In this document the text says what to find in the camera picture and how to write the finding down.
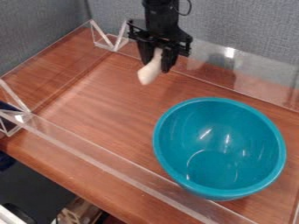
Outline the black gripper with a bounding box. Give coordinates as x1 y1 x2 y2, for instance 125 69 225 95
127 0 192 74

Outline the clear acrylic bracket left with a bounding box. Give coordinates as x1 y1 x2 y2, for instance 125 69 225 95
0 78 33 138

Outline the clear acrylic barrier front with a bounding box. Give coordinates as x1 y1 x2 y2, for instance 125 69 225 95
5 114 256 224

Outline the clear acrylic barrier back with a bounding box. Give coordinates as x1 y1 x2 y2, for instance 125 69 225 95
116 34 299 113

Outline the clear acrylic barrier left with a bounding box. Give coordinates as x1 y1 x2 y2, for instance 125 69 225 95
1 23 95 86

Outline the light wooden object below table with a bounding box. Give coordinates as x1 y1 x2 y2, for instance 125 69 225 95
51 198 103 224

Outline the blue plastic bowl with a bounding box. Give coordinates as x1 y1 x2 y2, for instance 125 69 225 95
152 97 287 201

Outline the clear acrylic barrier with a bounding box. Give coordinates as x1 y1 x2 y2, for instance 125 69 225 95
5 114 256 224
116 34 299 113
1 23 95 86

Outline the plush mushroom with brown cap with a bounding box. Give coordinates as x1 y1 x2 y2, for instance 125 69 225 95
137 48 163 85

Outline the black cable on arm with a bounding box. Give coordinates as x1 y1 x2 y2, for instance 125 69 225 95
172 0 192 17

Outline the clear acrylic corner bracket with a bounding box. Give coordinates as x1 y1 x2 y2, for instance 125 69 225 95
89 20 128 52

